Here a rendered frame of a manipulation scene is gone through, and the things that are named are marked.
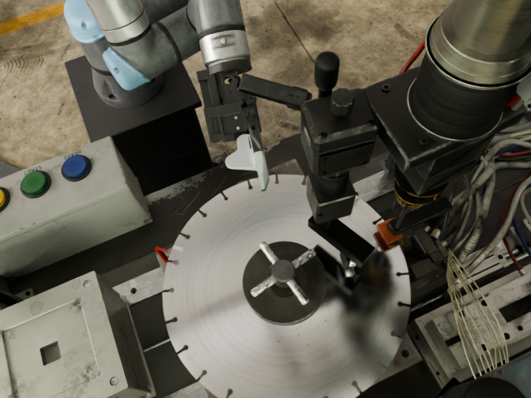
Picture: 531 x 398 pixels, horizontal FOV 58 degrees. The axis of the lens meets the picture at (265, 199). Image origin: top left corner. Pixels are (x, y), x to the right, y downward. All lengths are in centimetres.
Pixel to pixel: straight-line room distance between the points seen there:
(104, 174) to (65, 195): 7
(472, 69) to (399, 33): 190
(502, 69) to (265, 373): 44
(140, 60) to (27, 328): 44
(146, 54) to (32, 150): 136
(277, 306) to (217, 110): 31
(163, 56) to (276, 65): 129
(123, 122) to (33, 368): 54
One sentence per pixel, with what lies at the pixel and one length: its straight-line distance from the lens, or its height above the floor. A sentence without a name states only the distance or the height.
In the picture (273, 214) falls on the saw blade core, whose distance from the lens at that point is 69.
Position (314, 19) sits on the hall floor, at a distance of 228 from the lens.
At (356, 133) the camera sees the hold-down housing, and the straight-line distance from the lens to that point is 40.
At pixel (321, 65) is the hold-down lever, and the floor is 128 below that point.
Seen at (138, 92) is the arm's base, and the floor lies 78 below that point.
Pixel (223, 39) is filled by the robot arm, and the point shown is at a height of 105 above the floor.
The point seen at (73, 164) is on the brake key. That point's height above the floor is 91.
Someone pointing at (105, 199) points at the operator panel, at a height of 88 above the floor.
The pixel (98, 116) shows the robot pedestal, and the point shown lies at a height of 75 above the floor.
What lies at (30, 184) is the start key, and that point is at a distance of 87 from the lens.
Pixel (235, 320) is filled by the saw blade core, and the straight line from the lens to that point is 65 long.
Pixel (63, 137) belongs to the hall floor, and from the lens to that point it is 211.
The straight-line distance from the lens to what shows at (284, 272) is 60.
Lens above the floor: 158
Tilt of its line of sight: 64 degrees down
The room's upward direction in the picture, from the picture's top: 8 degrees counter-clockwise
